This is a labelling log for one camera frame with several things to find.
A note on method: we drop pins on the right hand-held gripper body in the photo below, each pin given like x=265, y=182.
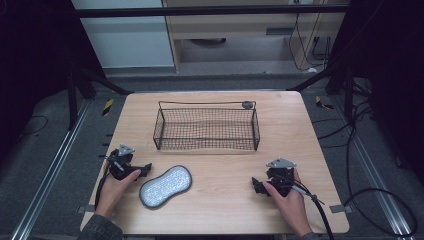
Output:
x=281, y=175

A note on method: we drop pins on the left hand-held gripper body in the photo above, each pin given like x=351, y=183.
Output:
x=120, y=162

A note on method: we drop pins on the grey scrubbing sponge pad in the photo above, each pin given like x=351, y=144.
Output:
x=165, y=186

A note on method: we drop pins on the person's left hand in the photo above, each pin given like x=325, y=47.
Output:
x=112, y=190

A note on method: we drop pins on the person's right hand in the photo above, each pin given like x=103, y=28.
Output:
x=291, y=203

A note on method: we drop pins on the yellow black hazard tape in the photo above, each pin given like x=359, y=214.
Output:
x=107, y=107
x=322, y=103

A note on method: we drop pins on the white cabinet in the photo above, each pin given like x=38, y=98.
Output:
x=125, y=35

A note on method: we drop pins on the aluminium floor rail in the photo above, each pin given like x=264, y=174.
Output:
x=50, y=173
x=376, y=173

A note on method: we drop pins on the black frame leg strut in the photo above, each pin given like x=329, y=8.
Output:
x=83, y=90
x=333, y=80

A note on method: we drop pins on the black metal frame bar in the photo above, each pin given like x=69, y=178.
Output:
x=210, y=11

